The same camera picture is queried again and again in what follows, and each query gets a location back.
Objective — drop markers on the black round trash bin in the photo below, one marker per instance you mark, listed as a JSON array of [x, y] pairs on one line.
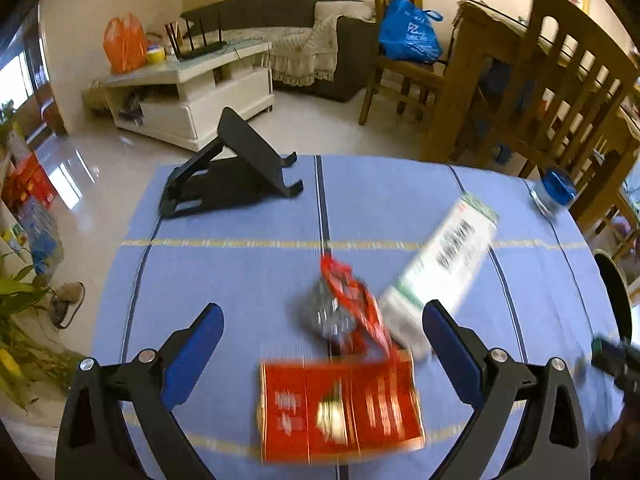
[[616, 288]]

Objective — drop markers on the dark sofa with cover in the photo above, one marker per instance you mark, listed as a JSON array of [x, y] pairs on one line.
[[324, 47]]

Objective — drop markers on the wooden chair holding bag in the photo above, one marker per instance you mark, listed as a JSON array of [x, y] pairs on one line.
[[410, 84]]

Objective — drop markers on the black tablet stand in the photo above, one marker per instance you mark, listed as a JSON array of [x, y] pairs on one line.
[[238, 168]]

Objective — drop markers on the small yellow container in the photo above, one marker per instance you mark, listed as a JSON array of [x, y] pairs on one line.
[[155, 54]]

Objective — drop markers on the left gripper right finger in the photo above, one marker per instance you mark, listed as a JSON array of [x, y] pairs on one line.
[[551, 441]]

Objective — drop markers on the blue plastic bag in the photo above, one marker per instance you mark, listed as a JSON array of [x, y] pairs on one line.
[[406, 33]]

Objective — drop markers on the glass jar blue lid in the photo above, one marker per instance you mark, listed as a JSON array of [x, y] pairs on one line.
[[553, 192]]

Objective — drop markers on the red flat box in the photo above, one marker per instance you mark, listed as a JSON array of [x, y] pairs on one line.
[[338, 411]]

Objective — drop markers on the green potted plant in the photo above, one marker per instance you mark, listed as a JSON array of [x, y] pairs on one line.
[[33, 360]]

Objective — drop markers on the red crate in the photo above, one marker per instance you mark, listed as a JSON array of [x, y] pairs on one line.
[[28, 180]]

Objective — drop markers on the white tv cabinet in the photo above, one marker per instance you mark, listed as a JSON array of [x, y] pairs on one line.
[[181, 102]]

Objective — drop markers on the slipper on floor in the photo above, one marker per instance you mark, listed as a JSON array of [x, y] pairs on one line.
[[65, 303]]

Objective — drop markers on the black wifi router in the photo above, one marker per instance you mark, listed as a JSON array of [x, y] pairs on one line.
[[188, 40]]

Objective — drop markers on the red crumpled wrapper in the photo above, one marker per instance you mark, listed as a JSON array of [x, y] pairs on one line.
[[341, 309]]

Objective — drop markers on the wooden chair near table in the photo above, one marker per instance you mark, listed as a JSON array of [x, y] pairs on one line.
[[569, 77]]

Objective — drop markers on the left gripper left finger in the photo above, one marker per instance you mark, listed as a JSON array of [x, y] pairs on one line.
[[94, 441]]

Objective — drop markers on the orange plastic bag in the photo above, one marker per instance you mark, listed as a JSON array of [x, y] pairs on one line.
[[125, 44]]

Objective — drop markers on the blue striped tablecloth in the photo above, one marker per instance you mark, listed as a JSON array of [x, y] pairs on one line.
[[538, 294]]

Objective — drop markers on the white green long box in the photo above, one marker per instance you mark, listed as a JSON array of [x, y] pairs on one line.
[[444, 269]]

